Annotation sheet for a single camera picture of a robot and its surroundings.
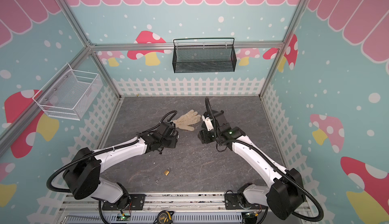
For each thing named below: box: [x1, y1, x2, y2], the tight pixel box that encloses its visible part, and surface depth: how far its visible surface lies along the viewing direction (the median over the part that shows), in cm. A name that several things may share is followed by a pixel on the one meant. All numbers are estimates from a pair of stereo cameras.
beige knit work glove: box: [172, 109, 202, 132], surface depth 108 cm
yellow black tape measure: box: [152, 210, 175, 224], surface depth 70 cm
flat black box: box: [211, 109, 230, 129], surface depth 62 cm
